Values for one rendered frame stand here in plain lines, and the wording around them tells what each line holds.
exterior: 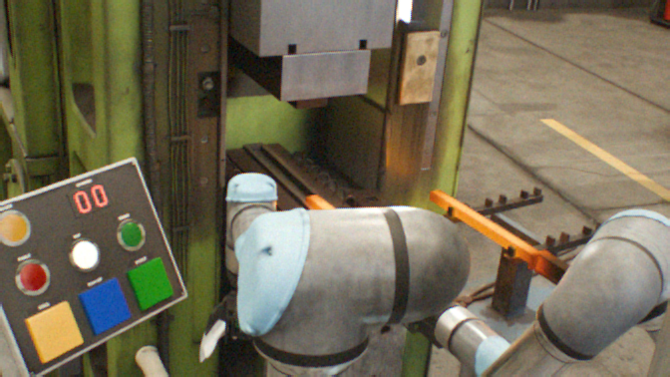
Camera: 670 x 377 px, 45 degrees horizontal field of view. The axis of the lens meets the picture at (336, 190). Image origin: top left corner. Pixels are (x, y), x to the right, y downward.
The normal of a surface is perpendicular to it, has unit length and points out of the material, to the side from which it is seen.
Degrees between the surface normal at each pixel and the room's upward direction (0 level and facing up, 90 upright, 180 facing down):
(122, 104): 90
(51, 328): 60
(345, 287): 78
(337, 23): 90
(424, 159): 90
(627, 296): 66
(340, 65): 90
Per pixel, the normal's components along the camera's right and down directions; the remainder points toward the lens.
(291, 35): 0.47, 0.41
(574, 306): -0.61, -0.19
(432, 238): 0.51, -0.51
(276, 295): 0.20, 0.23
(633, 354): 0.07, -0.90
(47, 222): 0.73, -0.18
